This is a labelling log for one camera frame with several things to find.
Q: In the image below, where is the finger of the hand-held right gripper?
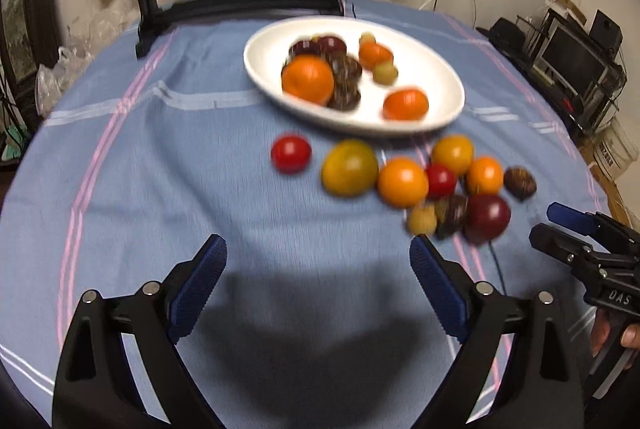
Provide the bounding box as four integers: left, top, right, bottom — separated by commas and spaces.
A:
528, 223, 608, 282
546, 202, 640, 256

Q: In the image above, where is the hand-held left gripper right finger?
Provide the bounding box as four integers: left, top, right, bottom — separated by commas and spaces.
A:
409, 234, 586, 429

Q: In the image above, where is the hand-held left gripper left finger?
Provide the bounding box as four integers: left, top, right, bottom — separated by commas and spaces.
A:
52, 234, 229, 429

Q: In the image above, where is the dark purple plum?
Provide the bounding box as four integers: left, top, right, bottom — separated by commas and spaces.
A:
434, 195, 470, 240

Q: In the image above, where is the red cherry tomato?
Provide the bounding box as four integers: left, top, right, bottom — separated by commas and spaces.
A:
270, 135, 313, 174
425, 164, 458, 200

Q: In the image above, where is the orange tomato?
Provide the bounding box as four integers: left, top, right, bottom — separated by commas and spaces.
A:
377, 158, 430, 208

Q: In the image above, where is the yellow-orange tomato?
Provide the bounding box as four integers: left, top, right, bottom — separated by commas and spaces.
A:
431, 135, 475, 177

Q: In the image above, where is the yellow-green tomato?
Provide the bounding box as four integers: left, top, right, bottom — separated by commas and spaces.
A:
321, 139, 380, 196

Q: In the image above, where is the orange tomato plate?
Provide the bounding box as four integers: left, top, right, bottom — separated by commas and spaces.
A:
382, 88, 430, 121
358, 42, 394, 70

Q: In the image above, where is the white oval plate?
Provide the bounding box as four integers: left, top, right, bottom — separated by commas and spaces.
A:
243, 16, 466, 138

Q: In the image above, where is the large mandarin orange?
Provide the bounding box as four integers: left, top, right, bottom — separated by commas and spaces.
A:
281, 55, 335, 106

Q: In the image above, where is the orange tomato plate top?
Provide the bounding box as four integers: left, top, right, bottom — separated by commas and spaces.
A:
358, 42, 394, 70

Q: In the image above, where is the small dark red plum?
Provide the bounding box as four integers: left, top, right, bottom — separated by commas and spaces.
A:
289, 39, 321, 60

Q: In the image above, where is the person's right hand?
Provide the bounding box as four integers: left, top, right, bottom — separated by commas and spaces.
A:
590, 309, 640, 358

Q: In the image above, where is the white plastic bucket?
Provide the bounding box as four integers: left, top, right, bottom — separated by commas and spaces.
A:
592, 116, 633, 182

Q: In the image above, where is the television on stand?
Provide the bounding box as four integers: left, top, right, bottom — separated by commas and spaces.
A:
477, 6, 628, 144

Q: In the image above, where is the blue striped tablecloth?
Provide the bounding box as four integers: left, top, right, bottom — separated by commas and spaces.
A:
0, 0, 626, 429

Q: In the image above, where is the computer monitor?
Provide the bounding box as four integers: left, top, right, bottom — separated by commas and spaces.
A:
540, 21, 608, 94

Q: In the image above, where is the black speaker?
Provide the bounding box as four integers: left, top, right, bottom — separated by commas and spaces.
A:
590, 10, 624, 50

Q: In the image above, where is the white plastic bag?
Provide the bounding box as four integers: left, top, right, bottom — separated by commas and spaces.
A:
35, 46, 96, 117

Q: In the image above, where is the black cable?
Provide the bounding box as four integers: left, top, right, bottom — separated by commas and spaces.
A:
490, 241, 507, 296

